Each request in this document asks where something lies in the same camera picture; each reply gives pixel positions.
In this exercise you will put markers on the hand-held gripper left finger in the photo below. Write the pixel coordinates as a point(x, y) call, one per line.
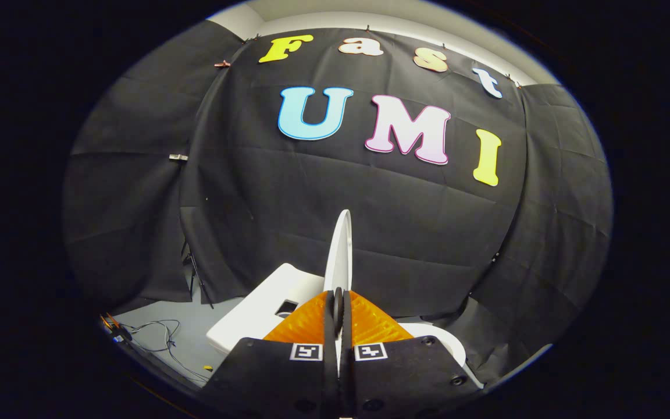
point(277, 378)

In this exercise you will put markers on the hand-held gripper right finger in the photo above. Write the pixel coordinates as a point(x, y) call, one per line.
point(405, 378)

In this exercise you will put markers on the white toilet lid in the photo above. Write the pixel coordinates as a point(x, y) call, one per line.
point(341, 250)

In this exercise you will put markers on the white toilet body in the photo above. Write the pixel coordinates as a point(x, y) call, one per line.
point(259, 308)

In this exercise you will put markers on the black stand leg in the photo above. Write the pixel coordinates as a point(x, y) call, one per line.
point(198, 279)

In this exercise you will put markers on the black backdrop cloth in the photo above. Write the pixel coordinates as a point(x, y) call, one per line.
point(370, 221)

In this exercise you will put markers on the small orange black object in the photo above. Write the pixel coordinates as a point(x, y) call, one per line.
point(115, 330)

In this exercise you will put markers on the silver metal clip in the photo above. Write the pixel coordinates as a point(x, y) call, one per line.
point(178, 157)

